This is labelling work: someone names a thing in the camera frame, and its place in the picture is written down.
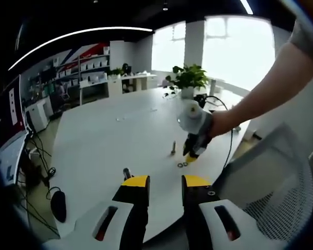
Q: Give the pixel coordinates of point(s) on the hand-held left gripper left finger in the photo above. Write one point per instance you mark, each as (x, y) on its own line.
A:
(135, 190)

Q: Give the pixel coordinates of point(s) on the small black device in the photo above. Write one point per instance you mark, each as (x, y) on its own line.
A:
(200, 100)

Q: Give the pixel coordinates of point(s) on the large threaded steel stud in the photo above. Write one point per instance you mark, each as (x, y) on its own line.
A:
(127, 172)

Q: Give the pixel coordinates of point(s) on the white cabinet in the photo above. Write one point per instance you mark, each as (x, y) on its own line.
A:
(39, 114)

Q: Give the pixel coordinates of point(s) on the black computer mouse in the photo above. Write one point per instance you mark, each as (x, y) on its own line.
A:
(58, 205)

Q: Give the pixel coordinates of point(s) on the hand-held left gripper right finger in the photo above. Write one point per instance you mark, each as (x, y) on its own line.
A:
(198, 190)

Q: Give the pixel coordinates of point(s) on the white-framed computer monitor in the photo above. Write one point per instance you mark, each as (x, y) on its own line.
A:
(10, 117)

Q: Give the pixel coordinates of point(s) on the shelving with white bins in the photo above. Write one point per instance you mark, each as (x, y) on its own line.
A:
(94, 63)

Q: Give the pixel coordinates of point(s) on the white mesh office chair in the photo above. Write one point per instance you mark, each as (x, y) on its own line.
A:
(276, 166)

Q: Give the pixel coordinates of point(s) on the potted green plant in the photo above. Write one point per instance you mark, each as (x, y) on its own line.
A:
(190, 78)

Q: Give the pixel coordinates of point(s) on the long curved ceiling light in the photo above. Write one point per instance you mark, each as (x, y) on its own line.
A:
(81, 31)

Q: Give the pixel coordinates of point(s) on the small green table plant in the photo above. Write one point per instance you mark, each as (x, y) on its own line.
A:
(116, 71)

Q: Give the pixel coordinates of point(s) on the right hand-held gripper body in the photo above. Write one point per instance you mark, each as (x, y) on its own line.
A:
(195, 119)

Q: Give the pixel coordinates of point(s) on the round white dish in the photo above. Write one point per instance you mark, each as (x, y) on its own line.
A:
(169, 95)

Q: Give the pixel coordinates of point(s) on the person's right hand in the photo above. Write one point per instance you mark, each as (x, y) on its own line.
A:
(221, 125)

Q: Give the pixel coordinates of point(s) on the small threaded steel stud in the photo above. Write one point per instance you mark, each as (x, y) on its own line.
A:
(173, 147)

